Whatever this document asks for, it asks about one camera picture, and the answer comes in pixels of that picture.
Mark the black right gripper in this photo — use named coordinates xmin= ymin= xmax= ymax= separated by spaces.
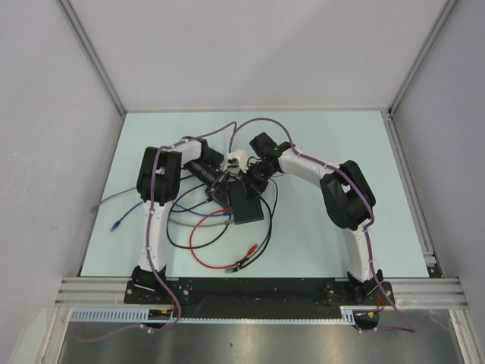
xmin=239 ymin=162 xmax=277 ymax=200

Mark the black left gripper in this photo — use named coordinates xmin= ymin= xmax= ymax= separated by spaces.
xmin=184 ymin=159 xmax=230 ymax=210

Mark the black network switch box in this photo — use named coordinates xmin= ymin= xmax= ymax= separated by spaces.
xmin=227 ymin=181 xmax=264 ymax=225

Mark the red ethernet cable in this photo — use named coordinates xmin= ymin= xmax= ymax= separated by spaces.
xmin=189 ymin=206 xmax=258 ymax=269

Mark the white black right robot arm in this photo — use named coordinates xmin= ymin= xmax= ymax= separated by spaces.
xmin=240 ymin=133 xmax=383 ymax=304

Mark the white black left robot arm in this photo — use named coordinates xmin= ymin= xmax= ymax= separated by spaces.
xmin=131 ymin=138 xmax=224 ymax=303

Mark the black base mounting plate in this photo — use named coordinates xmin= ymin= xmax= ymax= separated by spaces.
xmin=124 ymin=270 xmax=394 ymax=306

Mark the black looped cable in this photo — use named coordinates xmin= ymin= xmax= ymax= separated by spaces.
xmin=166 ymin=185 xmax=274 ymax=249

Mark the grey ethernet cable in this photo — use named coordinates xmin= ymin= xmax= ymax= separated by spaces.
xmin=92 ymin=187 xmax=234 ymax=228

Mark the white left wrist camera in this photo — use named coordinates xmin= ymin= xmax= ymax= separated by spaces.
xmin=224 ymin=158 xmax=239 ymax=170

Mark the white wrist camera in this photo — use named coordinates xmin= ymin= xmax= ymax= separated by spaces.
xmin=226 ymin=149 xmax=249 ymax=171
xmin=224 ymin=158 xmax=239 ymax=170

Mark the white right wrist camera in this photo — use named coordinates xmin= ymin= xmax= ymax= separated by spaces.
xmin=226 ymin=149 xmax=249 ymax=171

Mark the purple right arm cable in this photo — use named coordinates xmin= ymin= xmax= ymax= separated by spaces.
xmin=229 ymin=118 xmax=418 ymax=334

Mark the thin black power cable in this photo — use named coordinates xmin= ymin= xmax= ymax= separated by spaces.
xmin=223 ymin=172 xmax=296 ymax=272

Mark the blue ethernet cable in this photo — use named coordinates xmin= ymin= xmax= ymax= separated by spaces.
xmin=109 ymin=202 xmax=234 ymax=232

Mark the grey slotted cable duct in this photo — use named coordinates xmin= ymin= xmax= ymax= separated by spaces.
xmin=70 ymin=306 xmax=355 ymax=325

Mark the aluminium front frame rail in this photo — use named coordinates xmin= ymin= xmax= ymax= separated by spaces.
xmin=55 ymin=278 xmax=468 ymax=309

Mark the right aluminium side rail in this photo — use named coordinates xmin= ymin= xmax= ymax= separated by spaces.
xmin=381 ymin=110 xmax=443 ymax=278

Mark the left aluminium corner post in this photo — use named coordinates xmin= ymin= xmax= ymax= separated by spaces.
xmin=55 ymin=0 xmax=127 ymax=119

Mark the aluminium corner post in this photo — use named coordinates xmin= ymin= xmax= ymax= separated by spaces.
xmin=55 ymin=0 xmax=127 ymax=119
xmin=387 ymin=0 xmax=461 ymax=118

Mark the right aluminium corner post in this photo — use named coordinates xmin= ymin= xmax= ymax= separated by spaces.
xmin=387 ymin=0 xmax=461 ymax=118

